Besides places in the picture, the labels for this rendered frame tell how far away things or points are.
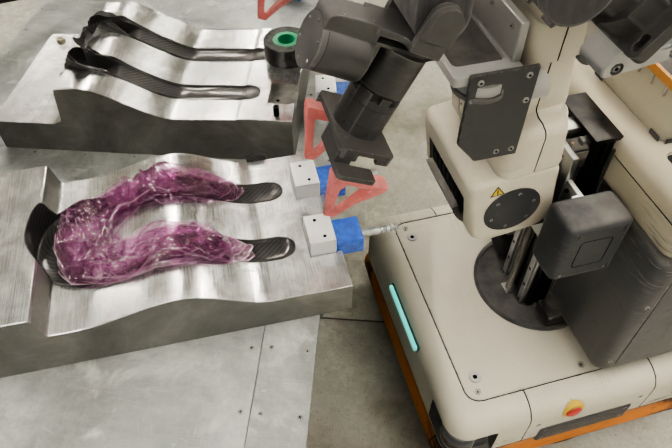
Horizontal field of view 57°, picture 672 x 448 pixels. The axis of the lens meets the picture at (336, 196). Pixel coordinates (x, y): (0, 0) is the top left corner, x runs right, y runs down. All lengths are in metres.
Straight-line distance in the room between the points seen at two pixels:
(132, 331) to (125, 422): 0.11
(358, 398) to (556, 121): 0.95
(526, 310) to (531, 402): 0.23
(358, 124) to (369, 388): 1.12
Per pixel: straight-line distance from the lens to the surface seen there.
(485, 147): 0.92
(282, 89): 1.06
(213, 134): 1.02
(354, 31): 0.59
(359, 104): 0.64
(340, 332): 1.76
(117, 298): 0.81
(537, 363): 1.47
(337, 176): 0.63
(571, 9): 0.64
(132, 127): 1.06
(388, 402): 1.67
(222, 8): 1.45
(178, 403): 0.81
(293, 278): 0.81
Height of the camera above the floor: 1.52
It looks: 48 degrees down
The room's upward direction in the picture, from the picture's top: straight up
